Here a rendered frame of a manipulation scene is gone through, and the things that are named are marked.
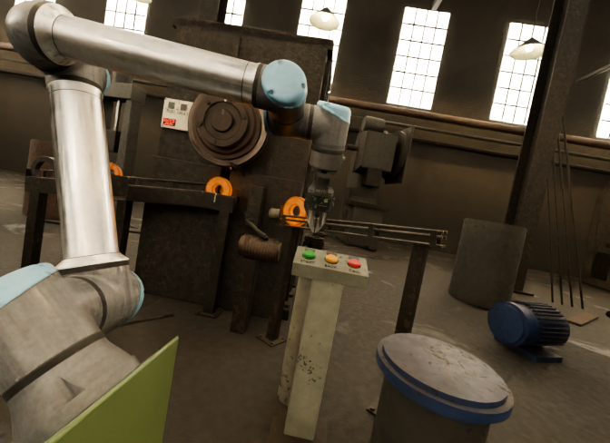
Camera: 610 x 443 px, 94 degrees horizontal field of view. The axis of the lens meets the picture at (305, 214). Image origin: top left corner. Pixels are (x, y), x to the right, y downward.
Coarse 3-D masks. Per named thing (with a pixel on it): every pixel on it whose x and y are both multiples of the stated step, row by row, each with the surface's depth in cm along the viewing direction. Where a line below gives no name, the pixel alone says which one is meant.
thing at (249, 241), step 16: (240, 240) 153; (256, 240) 152; (272, 240) 153; (256, 256) 151; (272, 256) 150; (240, 272) 152; (256, 272) 158; (240, 288) 153; (240, 304) 153; (240, 320) 154
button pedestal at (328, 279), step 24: (312, 264) 90; (336, 264) 92; (360, 264) 94; (312, 288) 91; (336, 288) 91; (360, 288) 90; (312, 312) 91; (336, 312) 91; (312, 336) 92; (312, 360) 92; (312, 384) 93; (288, 408) 96; (312, 408) 93; (288, 432) 94; (312, 432) 93
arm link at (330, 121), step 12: (324, 108) 71; (336, 108) 70; (348, 108) 72; (312, 120) 71; (324, 120) 71; (336, 120) 71; (348, 120) 73; (312, 132) 73; (324, 132) 72; (336, 132) 72; (312, 144) 77; (324, 144) 74; (336, 144) 74
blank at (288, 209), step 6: (294, 198) 149; (300, 198) 147; (288, 204) 151; (294, 204) 149; (300, 204) 147; (288, 210) 151; (300, 210) 146; (306, 216) 145; (288, 222) 151; (294, 222) 148; (300, 222) 146
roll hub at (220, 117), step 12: (204, 108) 156; (216, 108) 157; (228, 108) 156; (240, 108) 155; (204, 120) 157; (216, 120) 155; (228, 120) 155; (240, 120) 156; (204, 132) 157; (216, 132) 157; (228, 132) 157; (240, 132) 156; (216, 144) 157; (228, 144) 156
